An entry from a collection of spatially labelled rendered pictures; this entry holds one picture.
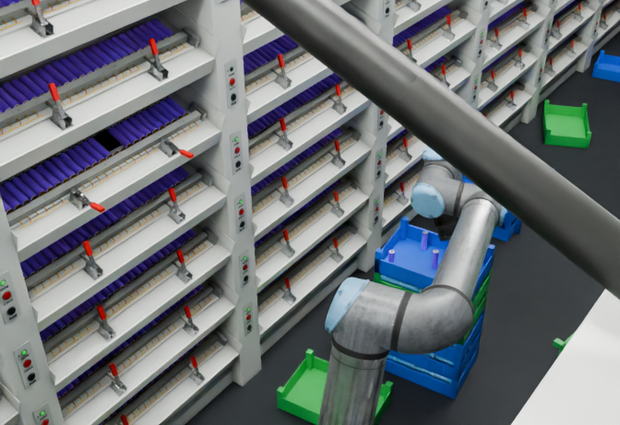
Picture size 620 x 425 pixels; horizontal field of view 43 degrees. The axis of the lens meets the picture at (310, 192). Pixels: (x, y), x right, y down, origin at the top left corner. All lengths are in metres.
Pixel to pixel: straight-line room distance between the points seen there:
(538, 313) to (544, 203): 2.62
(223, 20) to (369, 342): 0.83
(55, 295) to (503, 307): 1.65
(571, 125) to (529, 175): 3.76
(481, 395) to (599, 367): 2.30
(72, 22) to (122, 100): 0.22
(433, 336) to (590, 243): 1.19
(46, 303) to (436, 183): 0.96
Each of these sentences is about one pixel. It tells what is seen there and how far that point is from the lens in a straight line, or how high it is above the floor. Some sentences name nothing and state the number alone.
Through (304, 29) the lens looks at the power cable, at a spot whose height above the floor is 1.82.
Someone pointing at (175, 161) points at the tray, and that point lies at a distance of 1.93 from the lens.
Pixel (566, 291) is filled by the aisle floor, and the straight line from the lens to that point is 3.07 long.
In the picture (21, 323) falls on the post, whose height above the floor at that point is 0.78.
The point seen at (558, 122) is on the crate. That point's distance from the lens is 4.10.
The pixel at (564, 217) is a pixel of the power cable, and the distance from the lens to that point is 0.33.
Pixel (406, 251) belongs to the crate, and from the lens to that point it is 2.48.
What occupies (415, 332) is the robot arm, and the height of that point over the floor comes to 0.92.
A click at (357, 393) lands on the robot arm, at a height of 0.77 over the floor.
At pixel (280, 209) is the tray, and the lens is 2.38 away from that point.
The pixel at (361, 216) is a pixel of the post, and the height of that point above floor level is 0.25.
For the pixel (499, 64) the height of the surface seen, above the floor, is 0.40.
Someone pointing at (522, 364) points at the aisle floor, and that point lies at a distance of 2.76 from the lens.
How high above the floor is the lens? 1.96
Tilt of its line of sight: 35 degrees down
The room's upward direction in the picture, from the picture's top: straight up
